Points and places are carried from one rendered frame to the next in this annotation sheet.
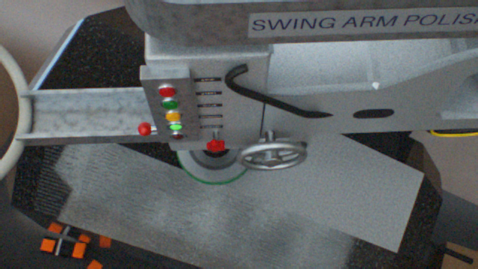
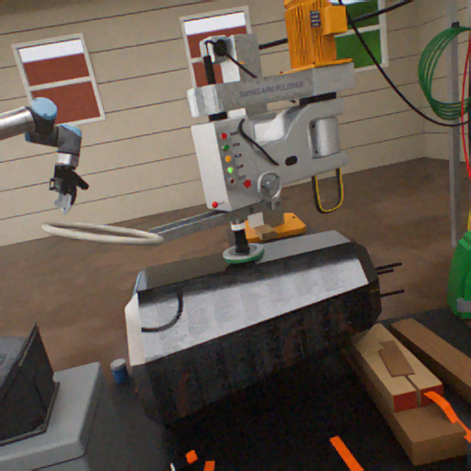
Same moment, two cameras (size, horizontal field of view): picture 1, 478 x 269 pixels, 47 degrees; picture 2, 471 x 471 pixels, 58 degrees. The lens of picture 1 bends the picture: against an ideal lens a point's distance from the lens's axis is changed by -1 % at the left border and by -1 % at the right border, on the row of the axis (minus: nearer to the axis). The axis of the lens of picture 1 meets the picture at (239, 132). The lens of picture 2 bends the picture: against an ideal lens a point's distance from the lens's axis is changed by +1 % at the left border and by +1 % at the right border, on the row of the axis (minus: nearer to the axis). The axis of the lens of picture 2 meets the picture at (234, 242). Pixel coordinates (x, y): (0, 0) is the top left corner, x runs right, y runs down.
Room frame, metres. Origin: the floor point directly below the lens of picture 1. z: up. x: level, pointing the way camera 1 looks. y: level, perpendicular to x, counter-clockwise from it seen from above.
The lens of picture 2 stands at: (-1.31, 1.01, 1.61)
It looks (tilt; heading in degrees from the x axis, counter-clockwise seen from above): 17 degrees down; 334
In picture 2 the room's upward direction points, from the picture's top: 11 degrees counter-clockwise
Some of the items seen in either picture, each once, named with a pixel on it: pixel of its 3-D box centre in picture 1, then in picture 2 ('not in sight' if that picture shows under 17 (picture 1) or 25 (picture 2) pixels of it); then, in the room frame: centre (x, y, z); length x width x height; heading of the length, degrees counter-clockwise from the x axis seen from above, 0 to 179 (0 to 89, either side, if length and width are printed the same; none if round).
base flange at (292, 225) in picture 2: not in sight; (267, 227); (1.24, -0.53, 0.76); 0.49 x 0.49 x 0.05; 66
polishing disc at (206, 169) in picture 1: (215, 144); (243, 251); (0.54, 0.06, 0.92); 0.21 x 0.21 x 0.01
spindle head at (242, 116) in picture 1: (250, 64); (240, 163); (0.54, -0.02, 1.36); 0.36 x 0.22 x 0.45; 95
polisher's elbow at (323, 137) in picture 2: not in sight; (321, 136); (0.60, -0.59, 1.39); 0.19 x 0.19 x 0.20
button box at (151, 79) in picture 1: (172, 107); (225, 158); (0.42, 0.12, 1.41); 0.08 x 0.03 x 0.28; 95
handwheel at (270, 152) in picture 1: (270, 140); (265, 186); (0.43, -0.07, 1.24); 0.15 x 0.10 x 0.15; 95
